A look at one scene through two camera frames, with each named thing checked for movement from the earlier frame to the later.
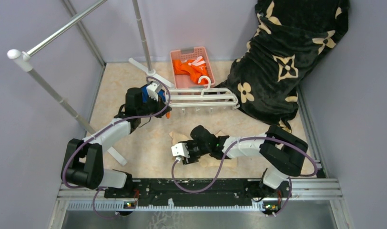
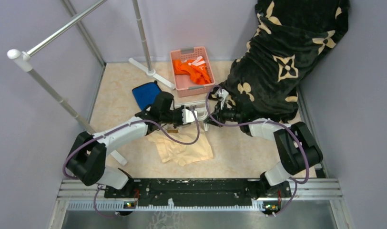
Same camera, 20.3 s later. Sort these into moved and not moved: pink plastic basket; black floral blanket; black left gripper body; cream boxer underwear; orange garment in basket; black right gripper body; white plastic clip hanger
Moved: black left gripper body; white plastic clip hanger; black right gripper body; cream boxer underwear
Not moved: black floral blanket; pink plastic basket; orange garment in basket
